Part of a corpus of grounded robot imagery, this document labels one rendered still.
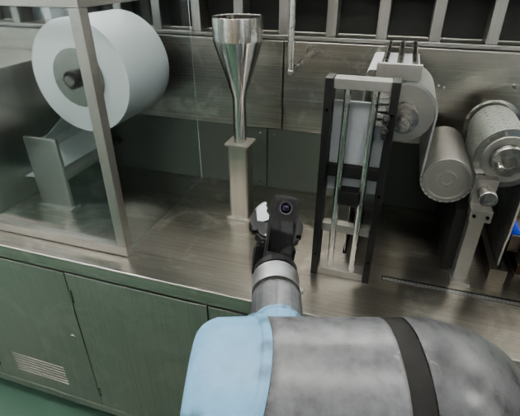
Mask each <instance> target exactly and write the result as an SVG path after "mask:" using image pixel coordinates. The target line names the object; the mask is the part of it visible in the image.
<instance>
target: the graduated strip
mask: <svg viewBox="0 0 520 416"><path fill-rule="evenodd" d="M381 280H383V281H391V282H395V283H399V284H404V285H409V286H416V287H421V288H425V289H429V290H435V291H442V292H446V293H451V294H456V295H463V296H468V297H472V298H476V299H482V300H489V301H493V302H498V303H502V304H507V305H515V306H519V307H520V301H517V300H510V299H505V298H500V297H496V296H491V295H483V294H479V293H474V292H470V291H462V290H457V289H452V288H448V287H444V286H435V285H431V284H427V283H422V282H417V281H410V280H405V279H400V278H396V277H388V276H383V275H382V276H381Z"/></svg>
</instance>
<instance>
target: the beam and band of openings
mask: <svg viewBox="0 0 520 416"><path fill-rule="evenodd" d="M188 4H189V14H190V25H191V26H192V27H191V35H208V36H212V28H210V27H212V21H211V17H212V16H214V15H219V14H230V13H247V14H258V15H262V16H263V29H264V30H269V31H263V39H274V40H288V31H289V6H290V0H188ZM295 31H306V32H295V40H307V41H323V42H340V43H357V44H373V45H388V42H389V41H390V40H392V41H393V42H394V44H393V45H400V42H401V41H402V40H404V41H405V45H406V46H413V43H414V42H415V41H417V42H418V46H422V47H439V48H456V49H472V50H504V51H520V42H513V41H520V0H296V5H295ZM310 32H325V33H310ZM339 33H343V34H339ZM347 34H362V35H347ZM388 35H399V36H388ZM402 36H418V37H402ZM421 37H427V38H421ZM441 38H455V39H441ZM458 39H473V40H458ZM499 40H511V41H499Z"/></svg>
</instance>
